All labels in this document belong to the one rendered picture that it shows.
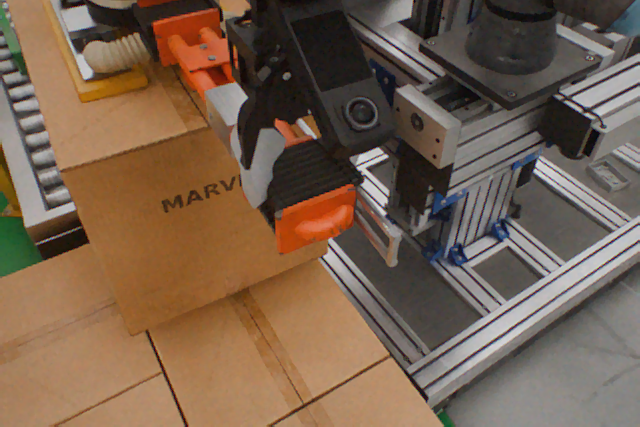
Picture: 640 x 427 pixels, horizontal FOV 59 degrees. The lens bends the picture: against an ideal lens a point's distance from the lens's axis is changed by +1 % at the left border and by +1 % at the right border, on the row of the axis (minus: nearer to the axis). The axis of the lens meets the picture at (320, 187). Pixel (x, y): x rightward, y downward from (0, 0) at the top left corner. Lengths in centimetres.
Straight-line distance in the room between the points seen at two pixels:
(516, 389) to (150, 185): 130
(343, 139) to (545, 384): 156
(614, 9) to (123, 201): 73
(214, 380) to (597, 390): 117
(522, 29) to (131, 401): 95
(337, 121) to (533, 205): 167
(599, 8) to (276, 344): 81
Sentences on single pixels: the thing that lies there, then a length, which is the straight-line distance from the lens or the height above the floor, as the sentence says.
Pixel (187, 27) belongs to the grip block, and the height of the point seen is 122.
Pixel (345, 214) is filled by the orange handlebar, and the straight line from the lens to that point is 47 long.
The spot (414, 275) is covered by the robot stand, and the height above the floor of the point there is 21.
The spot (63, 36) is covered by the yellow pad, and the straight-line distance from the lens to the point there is 104.
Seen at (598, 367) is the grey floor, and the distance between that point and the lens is 195.
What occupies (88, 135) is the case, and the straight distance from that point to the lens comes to 83.
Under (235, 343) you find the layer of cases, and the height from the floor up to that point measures 54.
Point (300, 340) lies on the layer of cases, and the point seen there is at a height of 54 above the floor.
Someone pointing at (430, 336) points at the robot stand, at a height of 21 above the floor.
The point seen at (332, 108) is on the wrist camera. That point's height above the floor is 134.
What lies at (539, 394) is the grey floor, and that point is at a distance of 183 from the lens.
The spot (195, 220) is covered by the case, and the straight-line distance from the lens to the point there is 91.
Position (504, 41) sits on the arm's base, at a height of 109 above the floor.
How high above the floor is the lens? 156
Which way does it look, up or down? 44 degrees down
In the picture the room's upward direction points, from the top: straight up
